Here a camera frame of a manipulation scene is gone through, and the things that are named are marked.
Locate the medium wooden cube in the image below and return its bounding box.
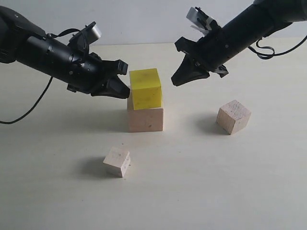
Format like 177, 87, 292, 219
216, 100, 251, 135

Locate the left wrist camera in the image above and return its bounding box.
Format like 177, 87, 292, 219
68, 21, 102, 51

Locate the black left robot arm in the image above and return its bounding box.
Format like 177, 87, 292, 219
0, 6, 130, 99

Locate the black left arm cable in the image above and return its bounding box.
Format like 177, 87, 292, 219
0, 28, 82, 125

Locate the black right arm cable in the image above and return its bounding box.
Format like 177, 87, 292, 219
248, 34, 307, 60

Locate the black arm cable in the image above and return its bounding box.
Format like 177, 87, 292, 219
0, 28, 82, 125
248, 34, 307, 60

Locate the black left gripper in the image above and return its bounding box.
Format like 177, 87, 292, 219
67, 53, 130, 99

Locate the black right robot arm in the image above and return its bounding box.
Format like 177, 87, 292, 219
171, 0, 307, 86

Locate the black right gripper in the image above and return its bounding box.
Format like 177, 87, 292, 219
171, 26, 229, 86

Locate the small wooden cube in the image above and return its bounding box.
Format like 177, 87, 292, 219
103, 147, 131, 178

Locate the large wooden cube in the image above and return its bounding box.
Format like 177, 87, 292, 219
127, 85, 164, 133

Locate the yellow foam cube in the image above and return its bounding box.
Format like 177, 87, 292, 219
130, 68, 162, 110

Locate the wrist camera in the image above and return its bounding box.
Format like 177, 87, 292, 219
68, 21, 102, 51
186, 7, 220, 36

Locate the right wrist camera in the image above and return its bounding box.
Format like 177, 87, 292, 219
186, 7, 220, 36

